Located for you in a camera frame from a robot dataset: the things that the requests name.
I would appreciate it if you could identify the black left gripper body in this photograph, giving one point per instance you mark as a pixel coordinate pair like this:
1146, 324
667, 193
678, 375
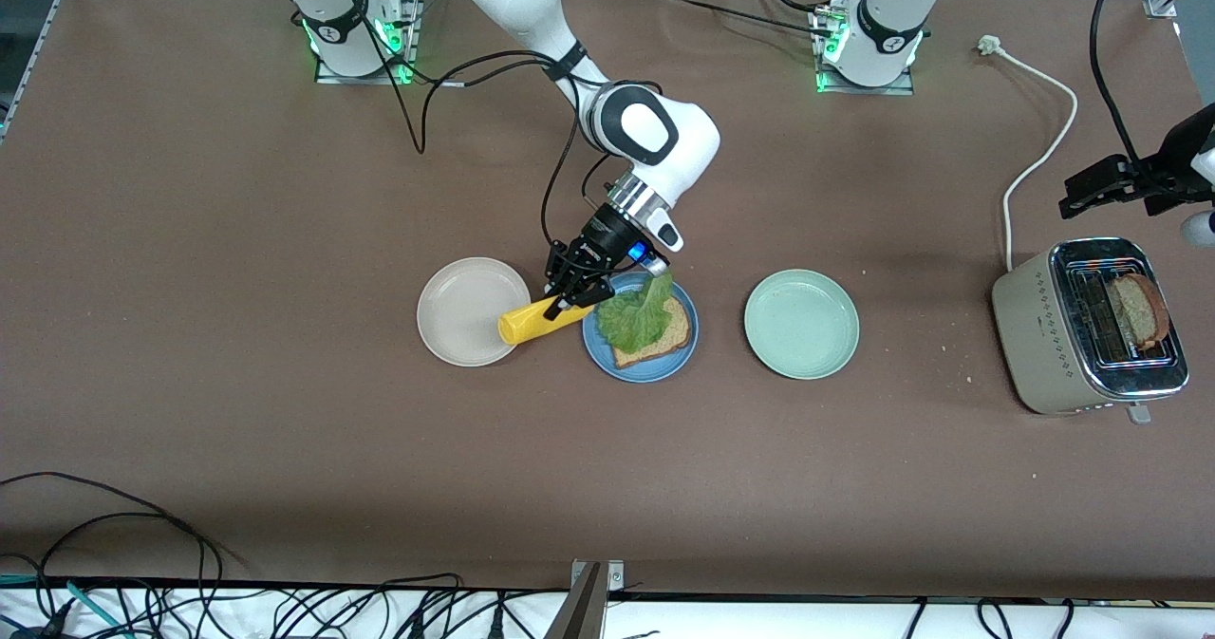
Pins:
1156, 176

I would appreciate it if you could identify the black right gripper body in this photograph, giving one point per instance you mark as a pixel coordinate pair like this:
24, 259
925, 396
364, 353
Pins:
608, 236

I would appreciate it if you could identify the yellow squeeze bottle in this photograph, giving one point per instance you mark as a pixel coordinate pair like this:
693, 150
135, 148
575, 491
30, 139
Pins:
527, 326

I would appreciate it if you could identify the green lettuce leaf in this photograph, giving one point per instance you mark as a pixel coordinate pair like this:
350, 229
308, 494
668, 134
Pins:
641, 321

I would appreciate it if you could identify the brown bread slice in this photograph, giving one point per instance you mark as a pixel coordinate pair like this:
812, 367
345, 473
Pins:
664, 345
1134, 311

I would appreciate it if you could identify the blue plate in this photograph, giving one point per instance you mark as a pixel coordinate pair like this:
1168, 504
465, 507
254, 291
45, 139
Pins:
593, 349

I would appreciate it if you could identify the beige plate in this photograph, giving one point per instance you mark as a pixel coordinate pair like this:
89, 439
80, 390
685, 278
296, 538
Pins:
460, 312

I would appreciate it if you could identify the mint green plate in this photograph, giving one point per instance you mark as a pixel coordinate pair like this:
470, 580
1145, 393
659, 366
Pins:
802, 324

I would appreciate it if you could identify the beige chrome toaster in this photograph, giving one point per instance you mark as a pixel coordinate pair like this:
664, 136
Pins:
1035, 326

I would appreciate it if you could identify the aluminium post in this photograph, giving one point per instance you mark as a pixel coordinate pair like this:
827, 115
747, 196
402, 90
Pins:
584, 606

